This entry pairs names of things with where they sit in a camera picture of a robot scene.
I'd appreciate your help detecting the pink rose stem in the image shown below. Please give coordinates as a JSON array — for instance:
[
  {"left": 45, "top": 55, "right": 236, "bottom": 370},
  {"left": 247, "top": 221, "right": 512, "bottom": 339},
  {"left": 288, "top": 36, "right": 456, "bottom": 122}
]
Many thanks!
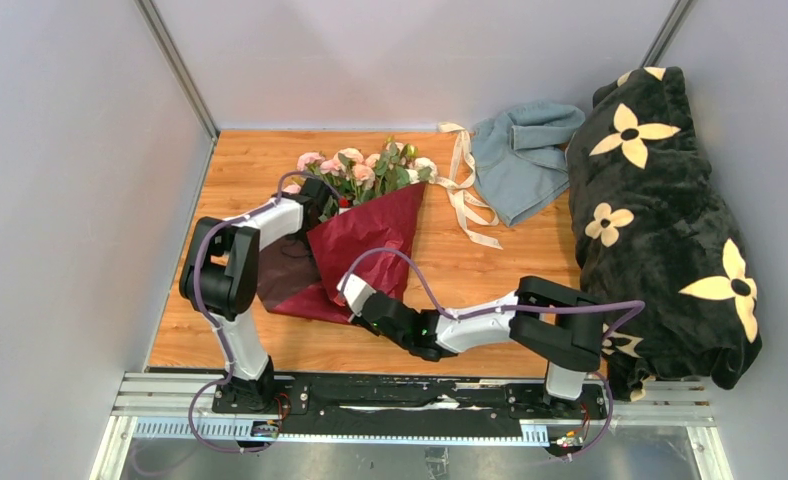
[{"left": 296, "top": 147, "right": 380, "bottom": 204}]

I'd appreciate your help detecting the dark red wrapping paper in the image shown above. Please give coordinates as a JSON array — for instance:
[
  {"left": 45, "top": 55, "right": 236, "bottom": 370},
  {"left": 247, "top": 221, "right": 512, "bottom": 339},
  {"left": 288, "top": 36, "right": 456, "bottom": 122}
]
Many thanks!
[{"left": 256, "top": 181, "right": 428, "bottom": 327}]

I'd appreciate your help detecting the white rose stem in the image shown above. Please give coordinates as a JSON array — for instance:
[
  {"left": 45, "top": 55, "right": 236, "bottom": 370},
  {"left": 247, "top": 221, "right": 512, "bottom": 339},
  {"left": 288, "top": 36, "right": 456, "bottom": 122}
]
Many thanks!
[{"left": 406, "top": 157, "right": 438, "bottom": 184}]

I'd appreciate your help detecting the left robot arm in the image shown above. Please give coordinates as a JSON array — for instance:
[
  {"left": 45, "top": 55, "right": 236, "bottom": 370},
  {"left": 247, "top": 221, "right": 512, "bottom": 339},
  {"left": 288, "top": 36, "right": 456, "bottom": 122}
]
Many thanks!
[{"left": 178, "top": 175, "right": 341, "bottom": 413}]

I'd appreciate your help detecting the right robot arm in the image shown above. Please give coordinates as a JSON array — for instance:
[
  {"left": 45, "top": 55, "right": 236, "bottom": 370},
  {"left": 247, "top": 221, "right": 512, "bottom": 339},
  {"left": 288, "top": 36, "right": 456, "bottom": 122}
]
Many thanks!
[{"left": 350, "top": 276, "right": 609, "bottom": 418}]

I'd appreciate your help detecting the cream printed ribbon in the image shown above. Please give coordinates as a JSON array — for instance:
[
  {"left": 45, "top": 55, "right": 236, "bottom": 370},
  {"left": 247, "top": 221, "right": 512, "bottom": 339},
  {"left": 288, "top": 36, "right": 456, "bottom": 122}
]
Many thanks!
[{"left": 435, "top": 122, "right": 503, "bottom": 250}]

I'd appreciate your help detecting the blue towel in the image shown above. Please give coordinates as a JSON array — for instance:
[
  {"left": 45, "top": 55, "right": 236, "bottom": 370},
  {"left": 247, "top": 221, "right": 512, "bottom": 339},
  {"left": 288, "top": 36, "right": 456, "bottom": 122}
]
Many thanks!
[{"left": 471, "top": 100, "right": 585, "bottom": 227}]

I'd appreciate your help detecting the black flower-pattern blanket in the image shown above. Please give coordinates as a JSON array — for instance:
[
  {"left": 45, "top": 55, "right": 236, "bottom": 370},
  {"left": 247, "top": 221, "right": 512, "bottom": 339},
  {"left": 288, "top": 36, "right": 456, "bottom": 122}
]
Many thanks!
[{"left": 565, "top": 67, "right": 762, "bottom": 401}]

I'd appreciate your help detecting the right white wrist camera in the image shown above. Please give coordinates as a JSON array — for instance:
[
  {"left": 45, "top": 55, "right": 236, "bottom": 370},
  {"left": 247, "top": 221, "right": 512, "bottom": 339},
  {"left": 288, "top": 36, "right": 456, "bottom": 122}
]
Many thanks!
[{"left": 338, "top": 274, "right": 376, "bottom": 323}]

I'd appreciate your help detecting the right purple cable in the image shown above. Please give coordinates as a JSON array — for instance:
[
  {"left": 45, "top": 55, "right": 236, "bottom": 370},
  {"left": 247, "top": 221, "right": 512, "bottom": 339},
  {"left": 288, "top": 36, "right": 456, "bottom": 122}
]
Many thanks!
[{"left": 338, "top": 247, "right": 647, "bottom": 460}]

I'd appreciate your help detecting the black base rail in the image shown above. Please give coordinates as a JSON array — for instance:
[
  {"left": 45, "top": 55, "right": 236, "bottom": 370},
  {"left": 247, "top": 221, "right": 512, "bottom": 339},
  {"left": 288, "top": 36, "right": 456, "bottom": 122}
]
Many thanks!
[{"left": 211, "top": 372, "right": 607, "bottom": 439}]

